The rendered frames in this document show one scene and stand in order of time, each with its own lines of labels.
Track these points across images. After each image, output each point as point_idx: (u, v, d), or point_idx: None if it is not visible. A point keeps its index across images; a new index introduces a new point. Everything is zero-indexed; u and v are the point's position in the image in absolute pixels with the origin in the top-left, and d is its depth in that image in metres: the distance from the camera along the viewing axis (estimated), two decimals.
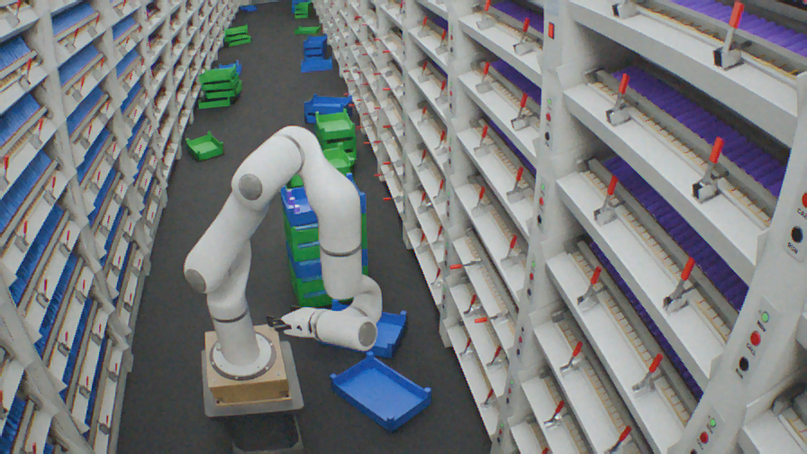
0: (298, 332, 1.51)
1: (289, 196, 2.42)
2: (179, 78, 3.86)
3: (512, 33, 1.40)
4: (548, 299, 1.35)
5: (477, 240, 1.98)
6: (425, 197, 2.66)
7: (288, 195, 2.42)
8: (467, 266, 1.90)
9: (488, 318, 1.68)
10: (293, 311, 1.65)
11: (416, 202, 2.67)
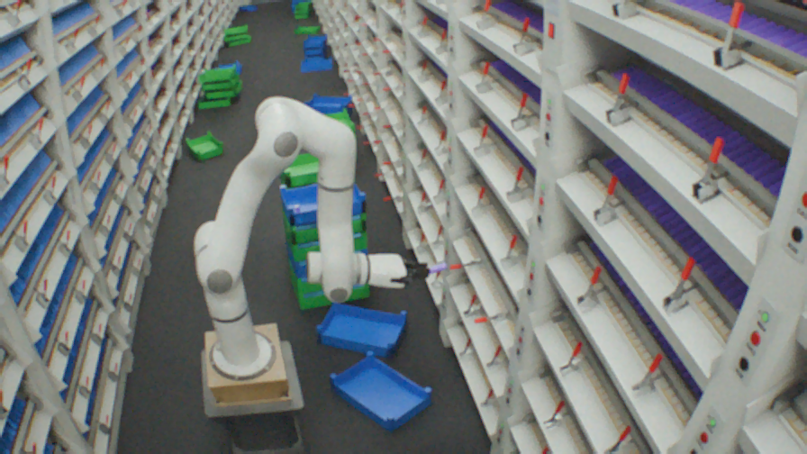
0: None
1: None
2: (179, 78, 3.86)
3: (512, 33, 1.40)
4: (548, 299, 1.35)
5: (477, 240, 1.98)
6: (425, 197, 2.66)
7: None
8: (467, 266, 1.90)
9: (488, 318, 1.68)
10: (424, 271, 1.72)
11: (416, 202, 2.67)
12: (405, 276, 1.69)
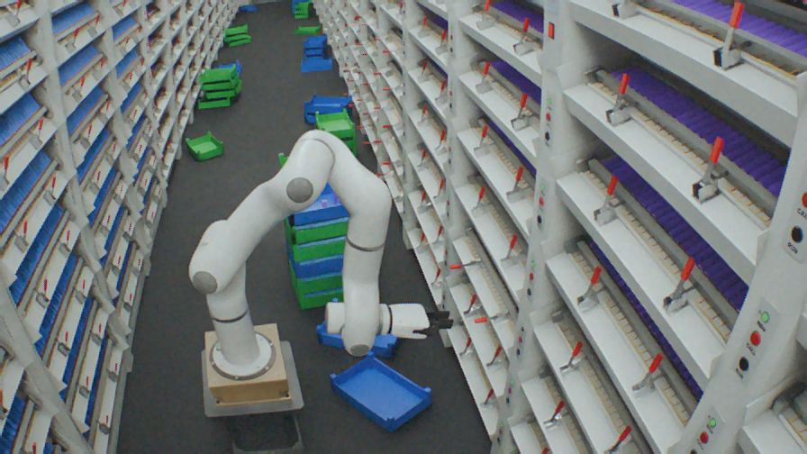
0: None
1: None
2: (179, 78, 3.86)
3: (512, 33, 1.40)
4: (548, 299, 1.35)
5: (477, 240, 1.98)
6: (425, 197, 2.66)
7: None
8: (467, 266, 1.90)
9: (488, 318, 1.68)
10: (448, 322, 1.64)
11: (416, 202, 2.67)
12: (428, 328, 1.62)
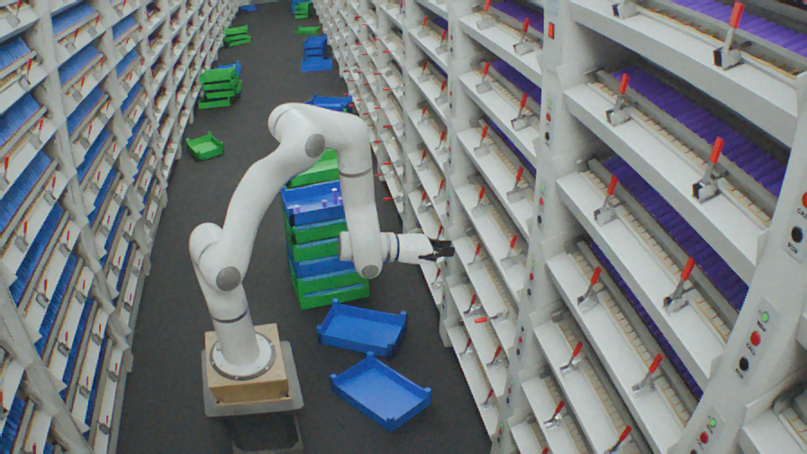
0: None
1: None
2: (179, 78, 3.86)
3: (512, 33, 1.40)
4: (548, 299, 1.35)
5: None
6: (425, 197, 2.66)
7: None
8: (474, 260, 1.90)
9: (488, 318, 1.68)
10: (449, 250, 1.84)
11: (416, 202, 2.67)
12: (431, 254, 1.82)
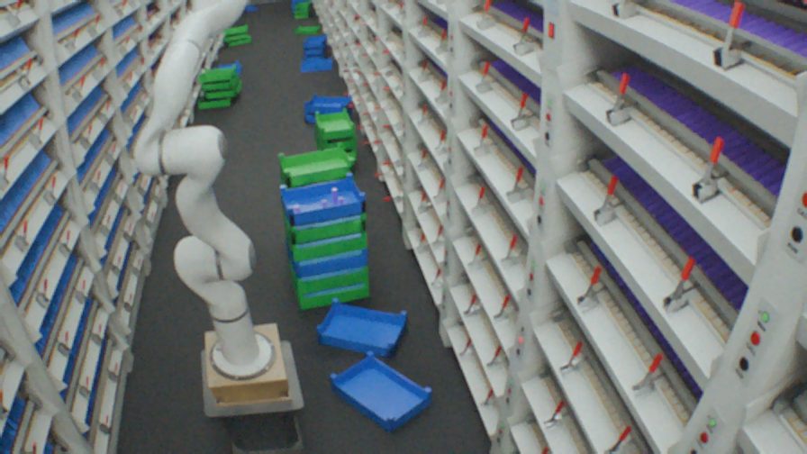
0: None
1: None
2: None
3: (512, 33, 1.40)
4: (548, 299, 1.35)
5: None
6: (425, 197, 2.66)
7: None
8: (474, 260, 1.90)
9: (503, 307, 1.67)
10: None
11: (416, 202, 2.67)
12: None
